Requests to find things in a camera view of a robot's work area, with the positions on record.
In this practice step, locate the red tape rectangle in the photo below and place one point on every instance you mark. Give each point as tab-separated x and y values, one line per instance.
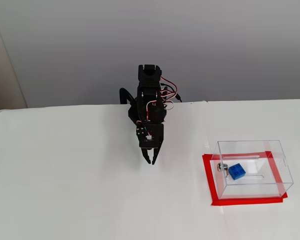
247	202

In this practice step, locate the transparent acrylic box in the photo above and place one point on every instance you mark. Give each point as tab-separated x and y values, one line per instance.
252	147

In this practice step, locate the silver cam lock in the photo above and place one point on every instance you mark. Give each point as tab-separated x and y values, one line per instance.
222	168

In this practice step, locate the black table clamp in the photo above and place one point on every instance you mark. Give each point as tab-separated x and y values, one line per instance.
122	93

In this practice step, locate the black square wrist camera mount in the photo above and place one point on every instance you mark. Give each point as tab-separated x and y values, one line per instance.
156	142

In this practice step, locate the blue lego brick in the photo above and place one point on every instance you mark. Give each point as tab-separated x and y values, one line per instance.
237	172

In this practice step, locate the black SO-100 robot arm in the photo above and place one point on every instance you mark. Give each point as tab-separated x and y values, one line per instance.
150	82

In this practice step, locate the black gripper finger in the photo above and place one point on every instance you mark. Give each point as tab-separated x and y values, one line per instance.
146	155
156	155

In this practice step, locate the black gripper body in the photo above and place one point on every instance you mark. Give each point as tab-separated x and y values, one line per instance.
155	140

